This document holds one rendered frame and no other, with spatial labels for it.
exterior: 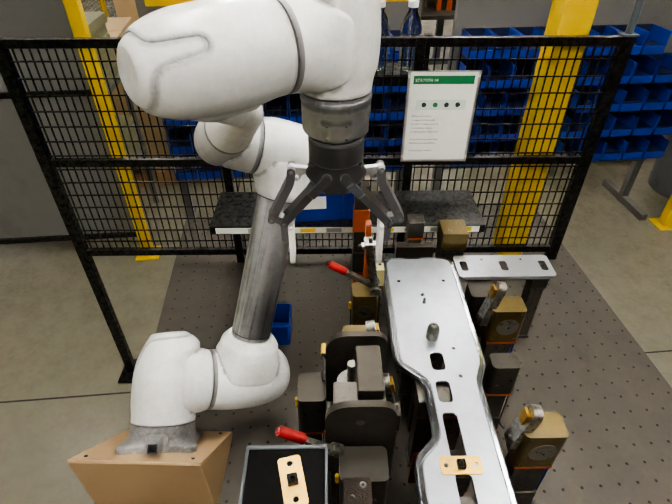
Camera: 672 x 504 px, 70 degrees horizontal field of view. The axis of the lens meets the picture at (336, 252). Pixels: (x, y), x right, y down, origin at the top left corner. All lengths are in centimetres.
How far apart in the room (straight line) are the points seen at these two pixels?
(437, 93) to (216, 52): 120
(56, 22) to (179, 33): 231
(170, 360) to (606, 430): 120
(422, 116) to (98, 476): 134
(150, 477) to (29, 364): 173
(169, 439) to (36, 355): 174
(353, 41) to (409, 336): 86
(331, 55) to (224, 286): 142
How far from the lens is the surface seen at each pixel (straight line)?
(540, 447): 115
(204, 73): 50
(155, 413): 127
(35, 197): 330
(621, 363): 183
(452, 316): 134
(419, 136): 168
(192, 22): 51
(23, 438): 263
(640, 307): 324
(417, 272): 145
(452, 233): 153
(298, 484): 86
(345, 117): 61
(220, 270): 196
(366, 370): 95
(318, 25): 55
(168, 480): 127
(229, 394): 130
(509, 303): 135
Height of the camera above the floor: 194
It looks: 38 degrees down
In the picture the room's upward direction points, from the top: straight up
